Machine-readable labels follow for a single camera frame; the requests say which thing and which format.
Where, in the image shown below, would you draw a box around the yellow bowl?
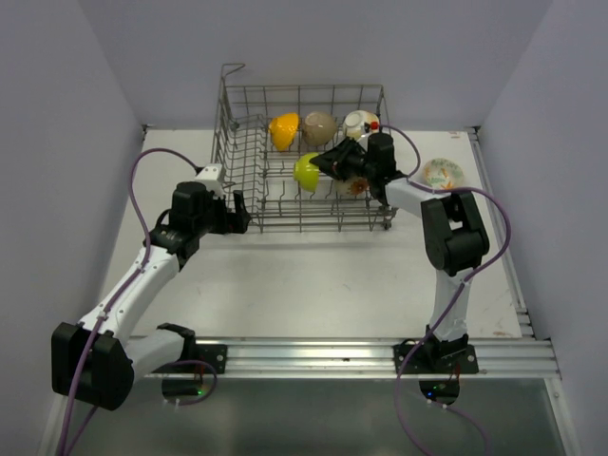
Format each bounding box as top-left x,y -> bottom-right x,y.
269,112 -> 299,152

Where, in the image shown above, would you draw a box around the lime green bowl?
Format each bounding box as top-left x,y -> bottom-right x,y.
293,152 -> 319,193

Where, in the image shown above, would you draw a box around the cream white bowl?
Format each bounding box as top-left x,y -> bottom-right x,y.
343,110 -> 379,140

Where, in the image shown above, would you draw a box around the beige bowl with sunflower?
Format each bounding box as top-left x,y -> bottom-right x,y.
334,176 -> 369,198

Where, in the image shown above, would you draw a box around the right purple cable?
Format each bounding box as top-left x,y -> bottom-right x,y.
377,123 -> 512,456

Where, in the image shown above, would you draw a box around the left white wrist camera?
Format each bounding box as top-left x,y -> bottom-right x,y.
195,163 -> 225,190

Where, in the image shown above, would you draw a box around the white bowl green orange flowers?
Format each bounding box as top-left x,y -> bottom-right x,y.
423,158 -> 465,190

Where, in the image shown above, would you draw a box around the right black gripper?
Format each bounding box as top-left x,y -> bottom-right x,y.
309,137 -> 375,182

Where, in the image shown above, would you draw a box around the aluminium mounting rail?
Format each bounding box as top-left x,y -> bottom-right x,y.
197,337 -> 561,380

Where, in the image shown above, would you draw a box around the purple cable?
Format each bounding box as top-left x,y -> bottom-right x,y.
54,147 -> 219,456
377,123 -> 512,456

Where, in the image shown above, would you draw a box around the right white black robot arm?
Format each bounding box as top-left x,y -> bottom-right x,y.
307,132 -> 489,373

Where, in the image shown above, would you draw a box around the grey wire dish rack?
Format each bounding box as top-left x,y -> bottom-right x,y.
212,63 -> 395,233

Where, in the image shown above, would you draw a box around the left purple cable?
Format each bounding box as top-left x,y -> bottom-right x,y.
54,147 -> 219,456

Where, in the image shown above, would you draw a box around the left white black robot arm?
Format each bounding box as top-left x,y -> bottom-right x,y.
51,163 -> 251,410

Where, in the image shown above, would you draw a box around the beige brown glazed bowl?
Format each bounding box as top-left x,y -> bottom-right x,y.
302,111 -> 337,146

